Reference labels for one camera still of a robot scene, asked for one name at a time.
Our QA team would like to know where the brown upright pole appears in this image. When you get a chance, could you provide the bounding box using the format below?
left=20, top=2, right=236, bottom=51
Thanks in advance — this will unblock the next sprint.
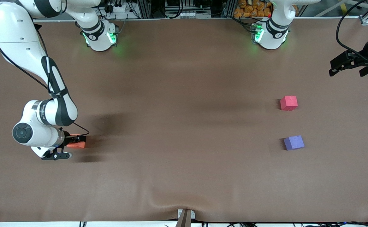
left=175, top=209, right=192, bottom=227

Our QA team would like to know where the white power strip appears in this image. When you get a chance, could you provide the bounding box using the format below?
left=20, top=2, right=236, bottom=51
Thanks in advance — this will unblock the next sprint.
left=106, top=3, right=128, bottom=14

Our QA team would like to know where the orange snack bag pile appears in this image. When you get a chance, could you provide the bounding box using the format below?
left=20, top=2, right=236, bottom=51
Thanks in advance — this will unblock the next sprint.
left=234, top=0, right=273, bottom=18

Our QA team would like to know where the red foam block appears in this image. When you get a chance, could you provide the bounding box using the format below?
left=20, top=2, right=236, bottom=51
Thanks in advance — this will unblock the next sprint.
left=280, top=96, right=298, bottom=111

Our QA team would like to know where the black electronics box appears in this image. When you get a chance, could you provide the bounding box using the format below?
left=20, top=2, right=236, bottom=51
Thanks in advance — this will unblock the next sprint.
left=165, top=0, right=203, bottom=9

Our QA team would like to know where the orange foam block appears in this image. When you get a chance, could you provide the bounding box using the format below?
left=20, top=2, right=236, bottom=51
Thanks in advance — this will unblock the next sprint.
left=67, top=134, right=86, bottom=148

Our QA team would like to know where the purple foam block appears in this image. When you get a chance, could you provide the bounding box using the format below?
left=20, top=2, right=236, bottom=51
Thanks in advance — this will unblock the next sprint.
left=283, top=135, right=305, bottom=151

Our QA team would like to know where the grey metal bracket plate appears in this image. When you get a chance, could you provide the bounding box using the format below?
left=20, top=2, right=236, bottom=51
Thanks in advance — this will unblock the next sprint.
left=178, top=209, right=196, bottom=220

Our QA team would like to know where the grey aluminium frame post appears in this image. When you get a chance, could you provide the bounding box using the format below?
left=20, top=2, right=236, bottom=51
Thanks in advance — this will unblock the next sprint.
left=223, top=0, right=236, bottom=18
left=139, top=0, right=152, bottom=19

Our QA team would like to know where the brown table cloth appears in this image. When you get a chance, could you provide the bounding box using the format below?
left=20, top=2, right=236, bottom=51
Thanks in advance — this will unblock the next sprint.
left=0, top=17, right=368, bottom=223

